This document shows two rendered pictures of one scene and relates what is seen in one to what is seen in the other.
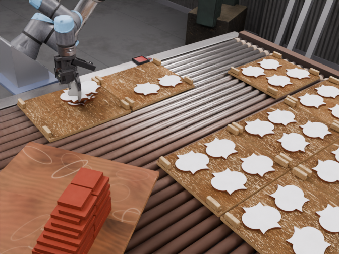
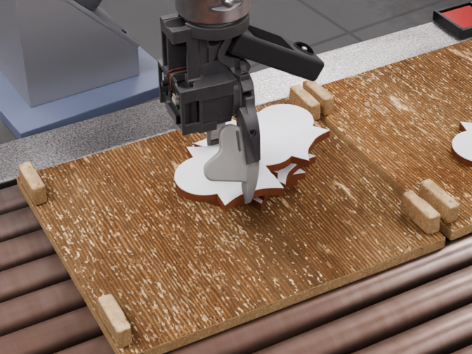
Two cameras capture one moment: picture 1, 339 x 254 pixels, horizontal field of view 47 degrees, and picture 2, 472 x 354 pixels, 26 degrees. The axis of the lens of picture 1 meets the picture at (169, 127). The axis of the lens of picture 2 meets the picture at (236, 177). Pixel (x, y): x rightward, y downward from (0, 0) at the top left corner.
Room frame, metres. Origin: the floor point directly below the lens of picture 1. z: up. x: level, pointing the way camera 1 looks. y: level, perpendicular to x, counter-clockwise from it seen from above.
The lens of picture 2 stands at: (0.61, 0.20, 1.72)
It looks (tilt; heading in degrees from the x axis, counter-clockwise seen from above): 37 degrees down; 14
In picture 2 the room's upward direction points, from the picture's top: straight up
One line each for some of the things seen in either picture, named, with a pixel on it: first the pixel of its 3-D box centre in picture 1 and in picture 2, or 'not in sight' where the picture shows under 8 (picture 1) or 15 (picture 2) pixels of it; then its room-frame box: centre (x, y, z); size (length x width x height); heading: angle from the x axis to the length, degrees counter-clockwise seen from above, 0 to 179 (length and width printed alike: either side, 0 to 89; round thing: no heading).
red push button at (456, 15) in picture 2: (140, 60); (466, 20); (2.12, 0.20, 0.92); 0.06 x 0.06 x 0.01; 42
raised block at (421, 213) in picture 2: (124, 104); (420, 211); (1.58, 0.22, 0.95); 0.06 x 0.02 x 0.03; 42
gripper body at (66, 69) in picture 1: (66, 67); (208, 66); (1.48, 0.45, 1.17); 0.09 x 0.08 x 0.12; 127
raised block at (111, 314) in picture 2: (47, 131); (115, 320); (1.32, 0.51, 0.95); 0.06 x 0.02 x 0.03; 42
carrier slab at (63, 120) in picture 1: (74, 108); (223, 211); (1.55, 0.46, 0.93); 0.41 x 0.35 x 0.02; 132
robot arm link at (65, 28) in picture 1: (64, 30); not in sight; (1.49, 0.45, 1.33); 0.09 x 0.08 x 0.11; 179
